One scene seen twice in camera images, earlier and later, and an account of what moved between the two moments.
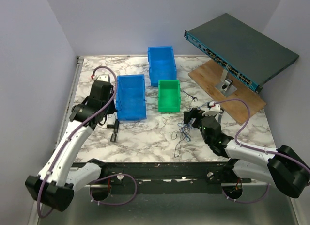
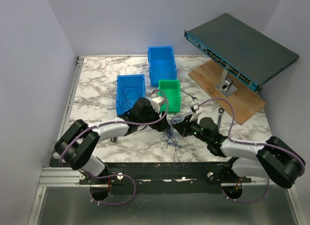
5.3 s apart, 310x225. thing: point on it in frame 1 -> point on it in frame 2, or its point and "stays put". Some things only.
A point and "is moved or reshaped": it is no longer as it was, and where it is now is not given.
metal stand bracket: [225, 88] stays put
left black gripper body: [110, 108] -> [151, 116]
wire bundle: [185, 131] is moved or reshaped
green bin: [169, 96] stays put
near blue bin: [131, 97] stays put
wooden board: [208, 75] stays put
